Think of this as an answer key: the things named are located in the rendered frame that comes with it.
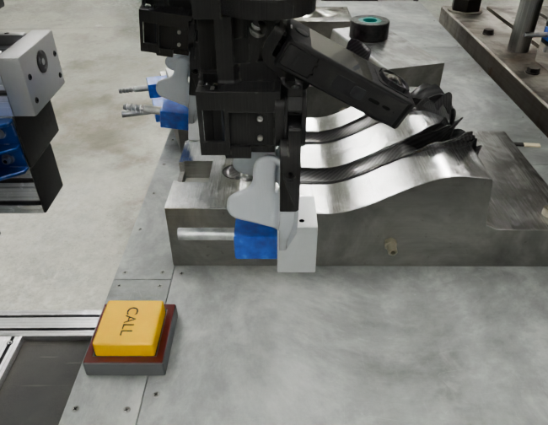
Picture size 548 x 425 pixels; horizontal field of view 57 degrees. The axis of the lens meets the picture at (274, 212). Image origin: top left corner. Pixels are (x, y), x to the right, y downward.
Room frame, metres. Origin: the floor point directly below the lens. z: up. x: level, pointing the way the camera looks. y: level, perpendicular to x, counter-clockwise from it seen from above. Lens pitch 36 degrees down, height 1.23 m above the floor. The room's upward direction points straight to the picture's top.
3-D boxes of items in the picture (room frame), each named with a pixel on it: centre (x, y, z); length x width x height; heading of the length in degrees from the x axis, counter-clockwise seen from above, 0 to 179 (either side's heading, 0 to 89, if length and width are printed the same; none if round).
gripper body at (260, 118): (0.37, 0.01, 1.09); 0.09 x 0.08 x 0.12; 90
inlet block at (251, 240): (0.37, 0.03, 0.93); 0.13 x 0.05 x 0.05; 90
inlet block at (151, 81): (0.93, 0.23, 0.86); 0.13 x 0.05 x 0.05; 107
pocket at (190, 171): (0.56, 0.10, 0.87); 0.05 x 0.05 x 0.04; 0
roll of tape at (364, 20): (1.06, -0.20, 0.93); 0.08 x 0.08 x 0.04
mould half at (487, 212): (0.60, -0.12, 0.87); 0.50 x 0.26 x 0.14; 90
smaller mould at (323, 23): (1.41, -0.11, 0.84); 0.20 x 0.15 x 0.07; 90
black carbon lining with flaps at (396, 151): (0.61, -0.11, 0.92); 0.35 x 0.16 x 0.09; 90
